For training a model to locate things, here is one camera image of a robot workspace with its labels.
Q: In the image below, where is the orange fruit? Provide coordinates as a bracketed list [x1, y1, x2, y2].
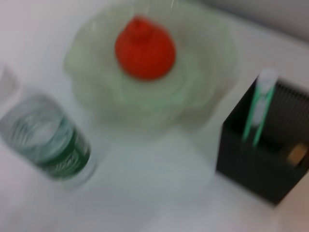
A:
[114, 14, 176, 81]

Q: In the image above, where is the green utility knife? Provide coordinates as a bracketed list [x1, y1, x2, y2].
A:
[242, 69, 278, 147]

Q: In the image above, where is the clear water bottle green label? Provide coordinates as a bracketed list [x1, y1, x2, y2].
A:
[0, 94, 94, 187]

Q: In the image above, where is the green glass fruit plate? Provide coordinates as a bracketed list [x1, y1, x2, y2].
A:
[63, 0, 239, 143]

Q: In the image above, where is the black mesh pen holder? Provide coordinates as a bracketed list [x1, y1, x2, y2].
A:
[216, 76, 309, 206]

